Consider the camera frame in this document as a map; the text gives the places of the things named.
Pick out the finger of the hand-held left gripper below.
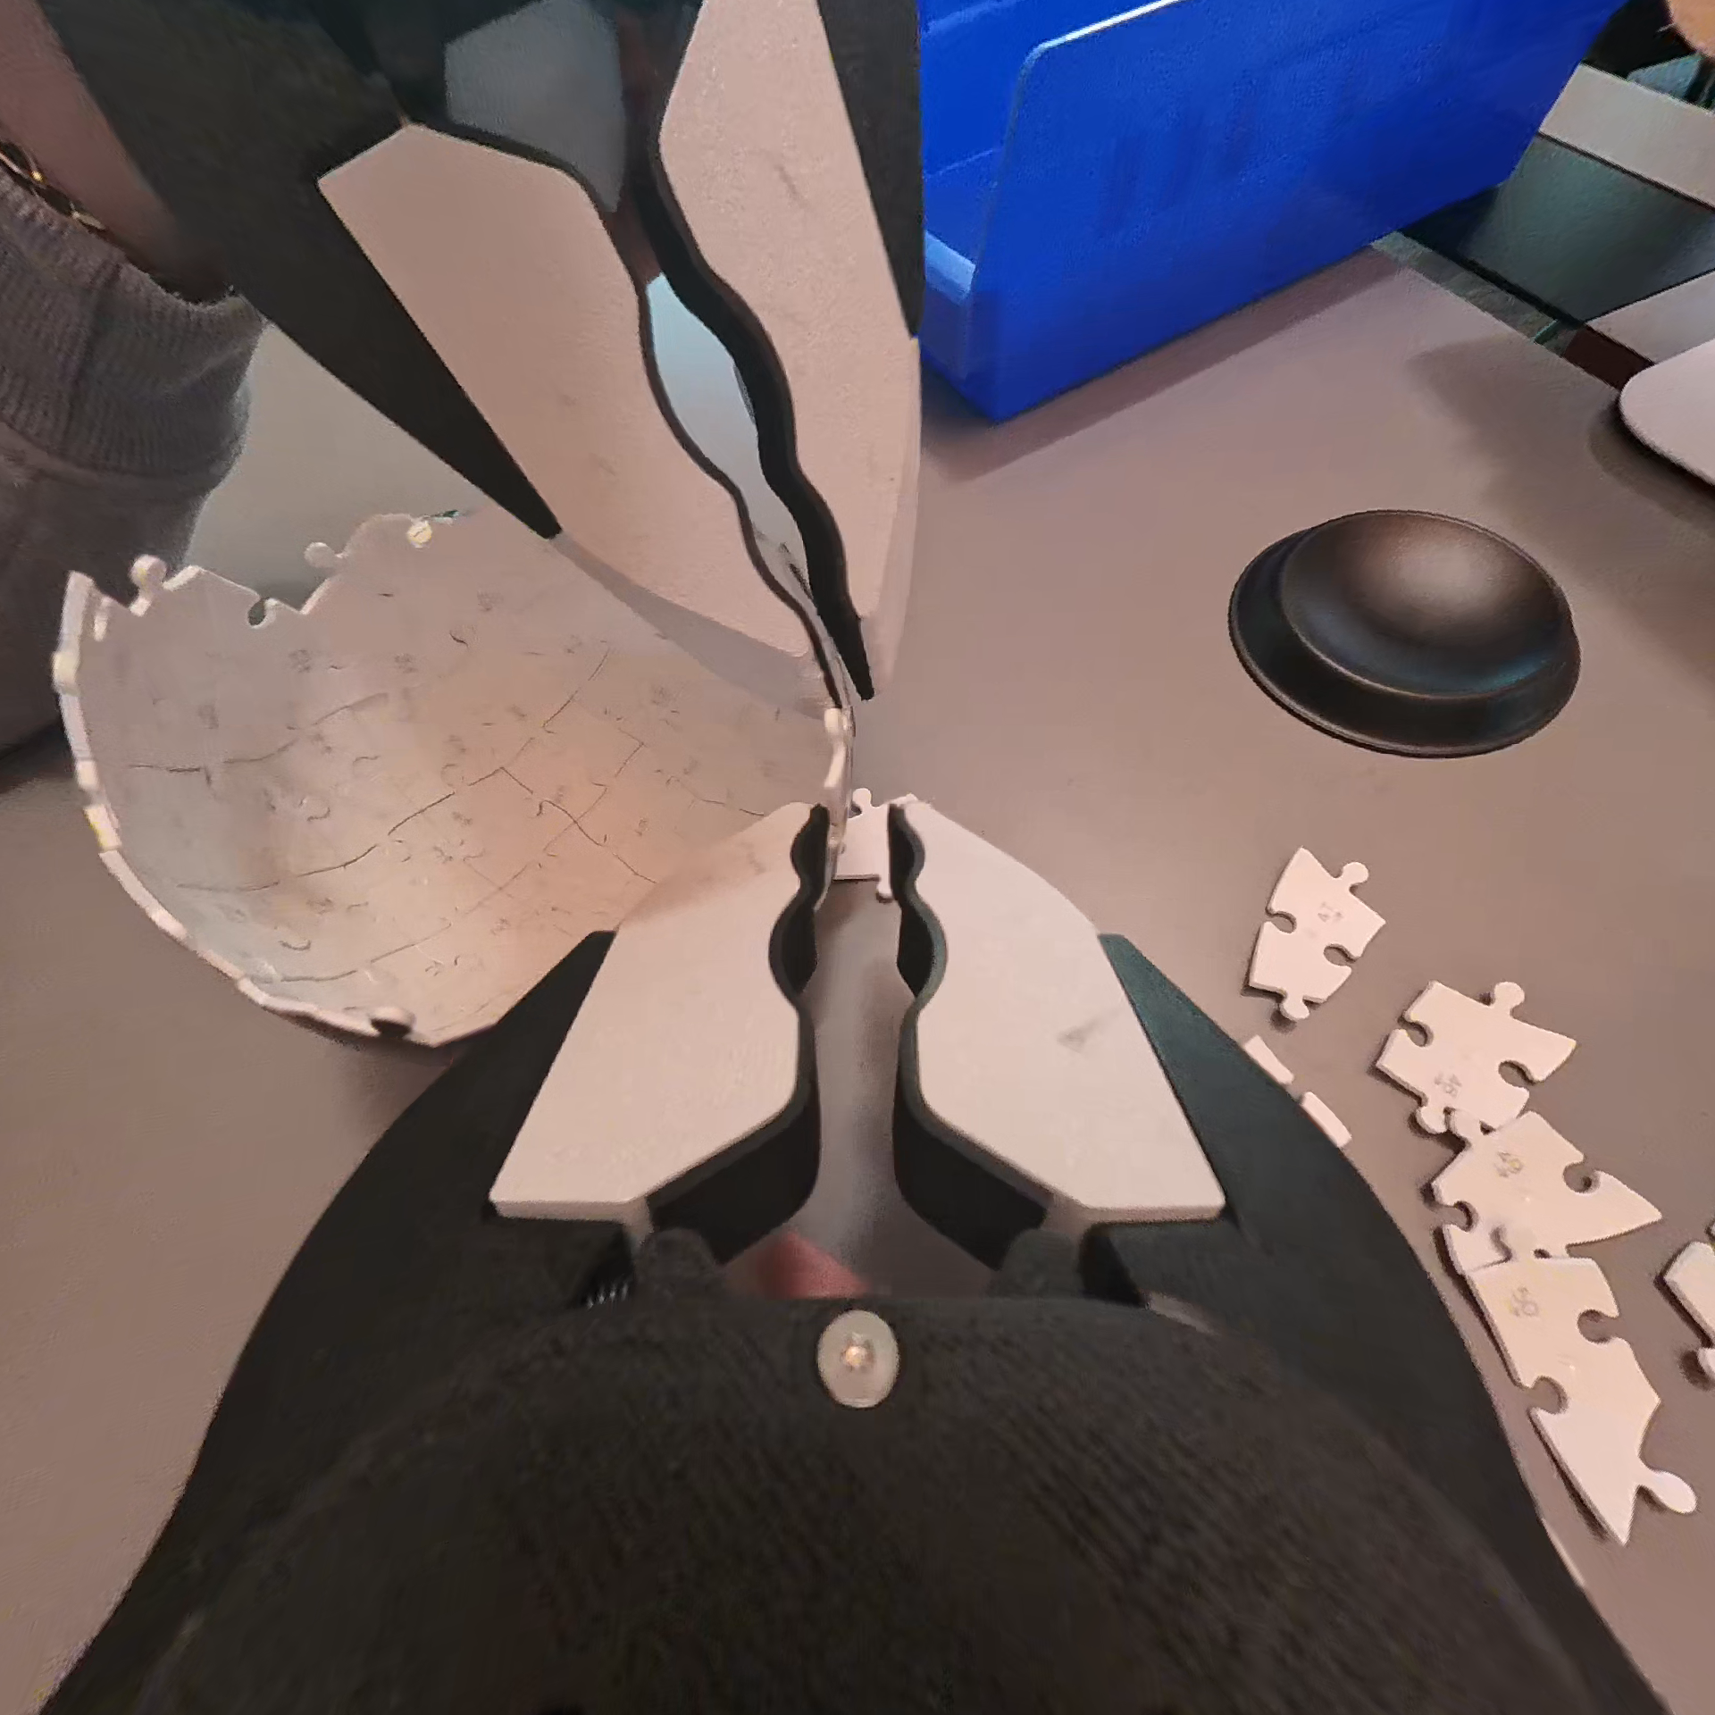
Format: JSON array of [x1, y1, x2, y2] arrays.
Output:
[[627, 0, 928, 704], [319, 121, 859, 713]]

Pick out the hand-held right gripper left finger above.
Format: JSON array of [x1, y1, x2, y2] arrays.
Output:
[[489, 801, 834, 1265]]

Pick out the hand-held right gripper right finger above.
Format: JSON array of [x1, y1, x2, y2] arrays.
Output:
[[887, 798, 1230, 1270]]

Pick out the single white puzzle piece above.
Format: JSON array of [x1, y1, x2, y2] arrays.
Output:
[[831, 791, 928, 902]]

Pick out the half-built cartoon puzzle ball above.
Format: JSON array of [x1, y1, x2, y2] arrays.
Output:
[[53, 507, 859, 1047]]

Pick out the person's left forearm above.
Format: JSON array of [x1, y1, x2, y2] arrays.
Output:
[[0, 0, 263, 752]]

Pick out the scattered loose puzzle pieces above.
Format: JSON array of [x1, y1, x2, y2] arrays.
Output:
[[1240, 848, 1715, 1550]]

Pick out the black round ball stand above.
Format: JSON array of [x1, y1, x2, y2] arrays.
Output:
[[1230, 508, 1582, 758]]

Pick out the person's right hand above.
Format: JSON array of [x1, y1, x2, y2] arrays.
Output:
[[743, 1225, 872, 1300]]

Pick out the blue plastic bin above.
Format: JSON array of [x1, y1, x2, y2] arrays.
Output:
[[917, 0, 1629, 423]]

